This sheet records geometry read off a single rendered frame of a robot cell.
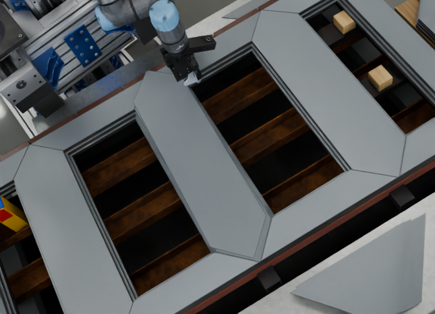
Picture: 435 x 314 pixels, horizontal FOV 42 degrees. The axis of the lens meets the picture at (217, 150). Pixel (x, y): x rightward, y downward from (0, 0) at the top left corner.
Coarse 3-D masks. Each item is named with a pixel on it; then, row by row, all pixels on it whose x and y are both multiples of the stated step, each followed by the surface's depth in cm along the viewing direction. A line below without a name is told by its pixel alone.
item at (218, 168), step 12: (216, 156) 170; (228, 156) 169; (204, 168) 169; (216, 168) 168; (228, 168) 168; (180, 180) 169; (192, 180) 168; (204, 180) 167; (216, 180) 167; (192, 192) 166
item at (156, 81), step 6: (150, 78) 188; (156, 78) 188; (162, 78) 187; (168, 78) 187; (174, 78) 186; (144, 84) 188; (150, 84) 187; (156, 84) 187; (162, 84) 186; (138, 90) 187; (144, 90) 187; (150, 90) 186; (138, 96) 186
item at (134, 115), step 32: (224, 64) 188; (288, 96) 178; (416, 128) 164; (160, 160) 177; (0, 192) 182; (256, 192) 164; (96, 224) 168; (256, 256) 154; (0, 288) 167; (128, 288) 159; (224, 288) 156
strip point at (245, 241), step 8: (264, 216) 159; (256, 224) 158; (240, 232) 158; (248, 232) 157; (256, 232) 157; (224, 240) 158; (232, 240) 157; (240, 240) 157; (248, 240) 156; (256, 240) 156; (216, 248) 157; (224, 248) 157; (232, 248) 156; (240, 248) 156; (248, 248) 155; (256, 248) 155; (248, 256) 154
